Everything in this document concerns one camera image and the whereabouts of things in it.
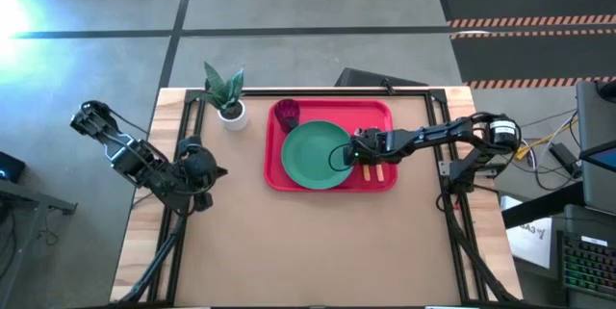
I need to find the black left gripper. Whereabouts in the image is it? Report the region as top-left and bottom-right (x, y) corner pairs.
(178, 135), (230, 213)

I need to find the red plastic tray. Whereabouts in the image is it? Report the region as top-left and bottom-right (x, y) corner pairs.
(263, 98), (399, 193)

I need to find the green round plate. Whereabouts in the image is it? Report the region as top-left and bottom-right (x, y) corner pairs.
(280, 119), (356, 191)

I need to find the white plant pot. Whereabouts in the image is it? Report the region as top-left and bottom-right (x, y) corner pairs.
(217, 100), (250, 132)

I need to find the black computer case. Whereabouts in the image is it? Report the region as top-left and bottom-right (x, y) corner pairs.
(334, 66), (429, 88)

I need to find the green snake plant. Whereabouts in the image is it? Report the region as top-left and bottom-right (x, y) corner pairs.
(201, 61), (245, 113)

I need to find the black desk beam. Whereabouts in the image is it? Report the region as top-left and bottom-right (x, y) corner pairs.
(500, 181), (586, 231)

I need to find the black mat with striped edge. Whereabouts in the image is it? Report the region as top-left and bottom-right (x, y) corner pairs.
(435, 0), (616, 29)
(449, 28), (616, 90)

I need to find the black power adapter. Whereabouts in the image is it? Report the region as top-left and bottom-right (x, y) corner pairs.
(548, 142), (583, 180)

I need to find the grey metal stand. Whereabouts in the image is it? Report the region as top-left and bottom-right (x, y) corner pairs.
(0, 178), (78, 309)

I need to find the black device with light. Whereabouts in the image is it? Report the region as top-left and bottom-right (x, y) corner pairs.
(0, 151), (26, 184)

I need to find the grey laptop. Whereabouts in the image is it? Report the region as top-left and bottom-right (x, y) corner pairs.
(576, 80), (616, 217)

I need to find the tablet with blue screen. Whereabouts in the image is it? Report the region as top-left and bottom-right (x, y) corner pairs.
(579, 140), (616, 173)

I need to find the backlit black keyboard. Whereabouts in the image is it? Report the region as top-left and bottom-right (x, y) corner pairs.
(557, 231), (616, 300)

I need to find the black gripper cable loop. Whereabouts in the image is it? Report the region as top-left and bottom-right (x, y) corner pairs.
(328, 142), (357, 173)

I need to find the black aluminium table frame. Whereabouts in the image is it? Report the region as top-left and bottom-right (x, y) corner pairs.
(115, 88), (530, 308)

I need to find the yellow cable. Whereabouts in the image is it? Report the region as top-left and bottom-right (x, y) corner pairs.
(514, 118), (578, 161)

